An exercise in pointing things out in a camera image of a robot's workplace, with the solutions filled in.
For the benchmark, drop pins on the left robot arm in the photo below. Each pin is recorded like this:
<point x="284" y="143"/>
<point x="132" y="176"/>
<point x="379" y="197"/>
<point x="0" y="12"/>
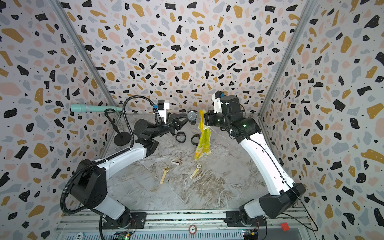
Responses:
<point x="87" y="187"/>

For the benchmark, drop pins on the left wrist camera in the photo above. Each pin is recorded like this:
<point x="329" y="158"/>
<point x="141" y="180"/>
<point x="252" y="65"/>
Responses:
<point x="160" y="110"/>

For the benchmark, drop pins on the yellow green white cloth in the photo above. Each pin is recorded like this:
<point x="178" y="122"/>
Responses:
<point x="204" y="145"/>

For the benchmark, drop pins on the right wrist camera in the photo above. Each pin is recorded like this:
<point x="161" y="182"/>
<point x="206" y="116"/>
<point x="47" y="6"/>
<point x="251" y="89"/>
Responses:
<point x="216" y="98"/>

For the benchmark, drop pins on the red tag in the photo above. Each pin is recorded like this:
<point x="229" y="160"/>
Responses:
<point x="285" y="227"/>

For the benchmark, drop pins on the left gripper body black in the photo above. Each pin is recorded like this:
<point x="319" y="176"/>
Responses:
<point x="167" y="126"/>

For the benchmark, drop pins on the black digital watch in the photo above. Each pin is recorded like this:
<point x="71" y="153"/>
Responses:
<point x="195" y="139"/>

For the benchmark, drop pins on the red white round sticker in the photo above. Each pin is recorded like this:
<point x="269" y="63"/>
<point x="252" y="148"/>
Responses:
<point x="192" y="229"/>

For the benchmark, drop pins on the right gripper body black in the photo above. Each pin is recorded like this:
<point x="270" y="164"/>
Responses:
<point x="217" y="120"/>

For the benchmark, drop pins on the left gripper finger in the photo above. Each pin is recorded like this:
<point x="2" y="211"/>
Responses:
<point x="179" y="124"/>
<point x="178" y="116"/>

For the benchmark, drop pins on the black microphone stand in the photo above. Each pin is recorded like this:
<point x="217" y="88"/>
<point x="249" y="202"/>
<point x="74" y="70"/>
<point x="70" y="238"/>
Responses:
<point x="121" y="138"/>

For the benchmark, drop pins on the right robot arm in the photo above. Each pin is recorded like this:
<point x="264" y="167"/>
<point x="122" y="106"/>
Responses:
<point x="283" y="192"/>

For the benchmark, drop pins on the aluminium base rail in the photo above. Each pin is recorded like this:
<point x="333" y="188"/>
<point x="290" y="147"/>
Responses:
<point x="174" y="225"/>

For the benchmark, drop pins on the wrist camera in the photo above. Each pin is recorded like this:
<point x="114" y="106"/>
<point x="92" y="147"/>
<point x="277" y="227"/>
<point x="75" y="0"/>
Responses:
<point x="160" y="110"/>
<point x="216" y="98"/>

